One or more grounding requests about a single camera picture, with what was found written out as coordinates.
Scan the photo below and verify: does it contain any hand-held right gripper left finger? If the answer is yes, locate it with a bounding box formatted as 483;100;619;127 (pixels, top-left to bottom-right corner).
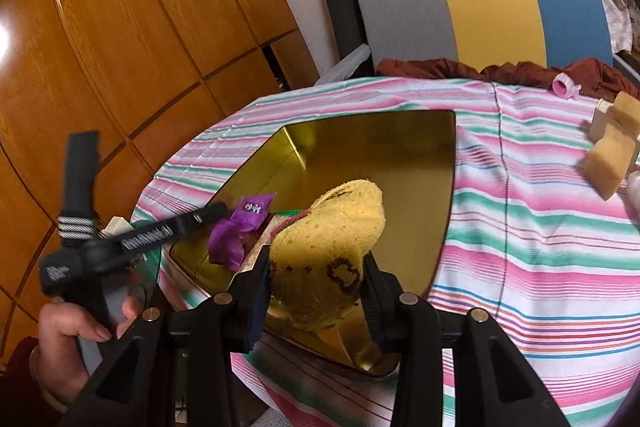
57;252;273;427

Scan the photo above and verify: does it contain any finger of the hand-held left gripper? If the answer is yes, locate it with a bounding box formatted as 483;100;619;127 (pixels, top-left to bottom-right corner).
100;202;231;260
59;131;101;240

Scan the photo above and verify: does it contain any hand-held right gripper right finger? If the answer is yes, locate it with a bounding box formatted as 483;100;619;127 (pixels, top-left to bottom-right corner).
362;252;571;427

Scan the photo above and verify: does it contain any purple candy wrapper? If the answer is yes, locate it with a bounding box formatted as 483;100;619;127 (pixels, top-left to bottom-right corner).
207;192;278;273

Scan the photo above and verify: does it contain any yellow sock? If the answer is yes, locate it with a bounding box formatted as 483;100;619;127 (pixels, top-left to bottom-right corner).
267;179;387;333

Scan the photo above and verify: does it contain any gold metal tin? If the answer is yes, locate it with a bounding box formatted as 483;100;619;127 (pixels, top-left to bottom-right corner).
160;109;458;378

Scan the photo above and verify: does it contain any person's left forearm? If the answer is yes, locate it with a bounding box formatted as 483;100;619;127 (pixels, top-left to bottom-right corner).
0;337;68;427

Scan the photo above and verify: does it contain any person's left hand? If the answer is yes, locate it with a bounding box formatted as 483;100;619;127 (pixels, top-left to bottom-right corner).
37;296;143;403

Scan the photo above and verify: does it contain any wooden wardrobe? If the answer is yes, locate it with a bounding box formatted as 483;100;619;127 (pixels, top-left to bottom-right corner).
0;0;321;358

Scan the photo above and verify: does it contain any striped tablecloth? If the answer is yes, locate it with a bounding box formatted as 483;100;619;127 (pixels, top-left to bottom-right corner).
132;77;640;427

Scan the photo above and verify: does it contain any dark red cloth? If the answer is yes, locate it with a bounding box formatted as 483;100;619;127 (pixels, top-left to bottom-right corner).
375;57;640;100

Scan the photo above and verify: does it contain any yellow sponge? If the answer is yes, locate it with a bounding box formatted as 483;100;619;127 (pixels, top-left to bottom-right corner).
584;127;640;200
612;91;640;142

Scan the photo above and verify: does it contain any black foam roll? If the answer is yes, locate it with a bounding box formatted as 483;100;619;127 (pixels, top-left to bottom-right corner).
317;0;373;78

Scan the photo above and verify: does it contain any small cardboard box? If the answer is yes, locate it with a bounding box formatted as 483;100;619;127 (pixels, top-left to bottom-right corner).
589;99;616;142

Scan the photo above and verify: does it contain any pink plastic clip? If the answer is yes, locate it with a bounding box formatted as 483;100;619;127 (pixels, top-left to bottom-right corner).
552;74;581;100

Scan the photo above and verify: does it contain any grey yellow blue chair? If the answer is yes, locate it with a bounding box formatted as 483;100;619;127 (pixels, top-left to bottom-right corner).
315;0;640;82

